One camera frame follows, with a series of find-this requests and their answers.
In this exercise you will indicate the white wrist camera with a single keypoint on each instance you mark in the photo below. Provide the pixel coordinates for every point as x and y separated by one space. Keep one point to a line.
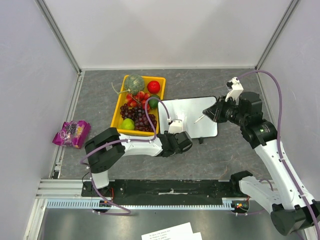
175 126
235 89

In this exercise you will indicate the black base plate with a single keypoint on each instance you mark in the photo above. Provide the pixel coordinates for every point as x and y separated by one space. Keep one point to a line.
170 192

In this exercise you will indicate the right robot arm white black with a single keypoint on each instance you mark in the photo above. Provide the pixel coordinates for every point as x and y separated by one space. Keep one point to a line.
292 207

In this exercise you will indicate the red apple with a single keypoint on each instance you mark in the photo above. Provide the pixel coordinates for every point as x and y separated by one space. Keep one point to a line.
154 87

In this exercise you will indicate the right whiteboard stand foot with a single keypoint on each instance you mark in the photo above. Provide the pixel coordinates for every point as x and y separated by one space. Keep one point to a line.
201 140

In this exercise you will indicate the white paper sheets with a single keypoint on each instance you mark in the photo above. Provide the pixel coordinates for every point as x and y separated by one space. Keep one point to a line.
179 232

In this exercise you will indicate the dark red grapes bunch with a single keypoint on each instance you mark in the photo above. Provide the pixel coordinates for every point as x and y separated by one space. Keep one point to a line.
139 116

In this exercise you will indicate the green pear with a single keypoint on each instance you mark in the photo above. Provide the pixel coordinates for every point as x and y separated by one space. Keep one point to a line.
127 124

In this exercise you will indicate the white slotted cable duct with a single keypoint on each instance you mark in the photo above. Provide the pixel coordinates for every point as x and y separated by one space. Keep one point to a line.
100 205

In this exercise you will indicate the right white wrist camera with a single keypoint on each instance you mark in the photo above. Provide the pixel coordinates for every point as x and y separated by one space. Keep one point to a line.
235 89

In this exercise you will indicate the green mango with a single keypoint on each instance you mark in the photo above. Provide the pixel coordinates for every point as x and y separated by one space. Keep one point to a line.
153 101

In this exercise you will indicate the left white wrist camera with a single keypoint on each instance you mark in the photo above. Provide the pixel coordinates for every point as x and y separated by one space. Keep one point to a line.
175 126

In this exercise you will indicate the purple snack bag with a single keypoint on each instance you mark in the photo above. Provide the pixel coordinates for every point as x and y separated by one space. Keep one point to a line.
72 134

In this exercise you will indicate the small whiteboard black frame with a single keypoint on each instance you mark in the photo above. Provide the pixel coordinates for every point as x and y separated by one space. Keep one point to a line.
188 110

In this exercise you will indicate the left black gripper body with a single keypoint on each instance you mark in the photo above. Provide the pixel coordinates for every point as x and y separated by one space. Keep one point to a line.
179 150

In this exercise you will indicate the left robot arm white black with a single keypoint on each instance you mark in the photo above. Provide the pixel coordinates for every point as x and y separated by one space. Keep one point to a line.
105 149

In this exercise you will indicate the green netted melon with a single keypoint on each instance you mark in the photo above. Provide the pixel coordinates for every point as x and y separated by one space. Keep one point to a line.
134 84

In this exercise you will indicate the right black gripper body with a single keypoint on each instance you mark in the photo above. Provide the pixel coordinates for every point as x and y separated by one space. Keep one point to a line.
216 113

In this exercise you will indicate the red strawberries bunch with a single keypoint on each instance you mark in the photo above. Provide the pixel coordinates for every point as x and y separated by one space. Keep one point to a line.
138 100

